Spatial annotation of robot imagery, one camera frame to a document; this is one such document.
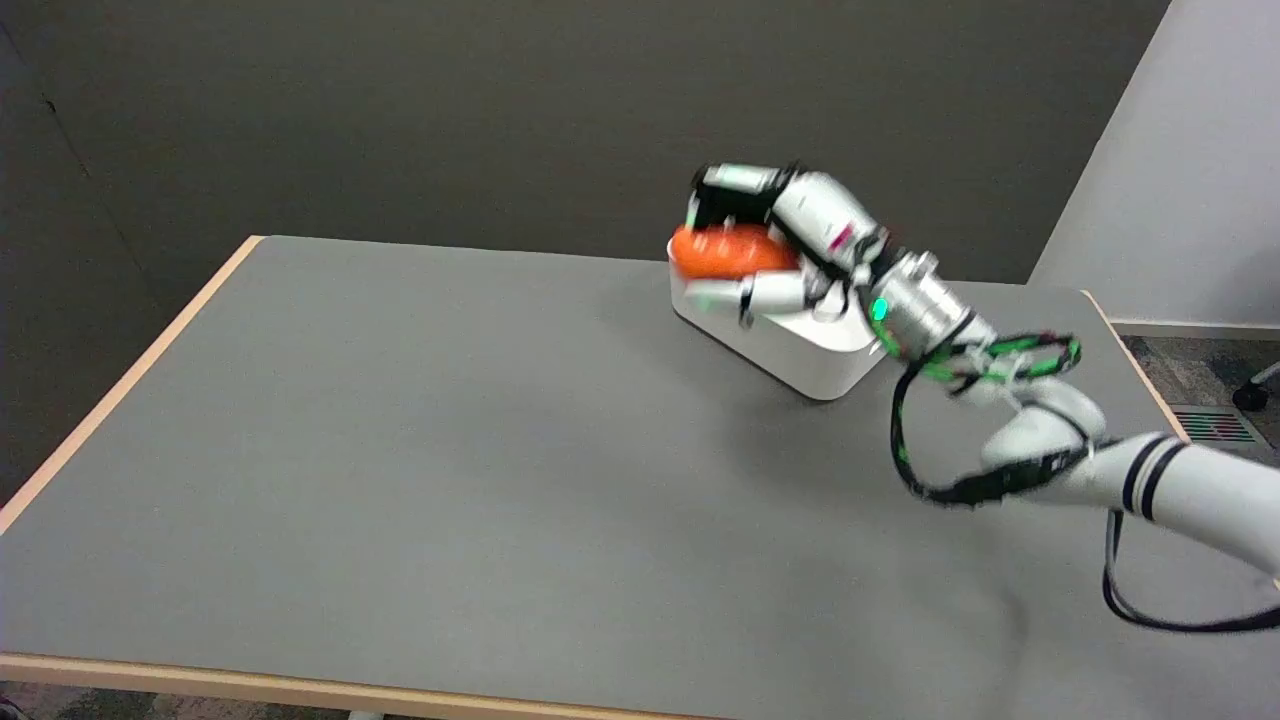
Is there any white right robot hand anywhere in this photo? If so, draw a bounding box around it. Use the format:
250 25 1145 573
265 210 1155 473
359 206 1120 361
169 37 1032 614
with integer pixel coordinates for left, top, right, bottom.
682 162 899 329

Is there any orange mango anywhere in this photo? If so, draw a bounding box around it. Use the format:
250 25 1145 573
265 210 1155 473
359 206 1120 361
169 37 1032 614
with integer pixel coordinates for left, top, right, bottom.
670 225 799 281

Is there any white plastic box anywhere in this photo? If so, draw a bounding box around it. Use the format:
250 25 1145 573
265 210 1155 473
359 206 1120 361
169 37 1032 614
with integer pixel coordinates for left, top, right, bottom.
667 240 893 402

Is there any floor vent grille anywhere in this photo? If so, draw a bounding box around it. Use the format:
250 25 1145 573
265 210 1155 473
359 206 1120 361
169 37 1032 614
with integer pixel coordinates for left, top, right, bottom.
1170 405 1259 445

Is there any black chair caster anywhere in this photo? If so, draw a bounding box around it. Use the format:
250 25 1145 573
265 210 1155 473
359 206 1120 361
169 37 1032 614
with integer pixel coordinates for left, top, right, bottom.
1232 364 1280 413

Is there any thin black cable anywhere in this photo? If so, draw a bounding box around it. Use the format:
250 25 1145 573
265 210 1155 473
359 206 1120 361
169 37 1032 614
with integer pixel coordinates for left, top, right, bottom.
1102 508 1280 634

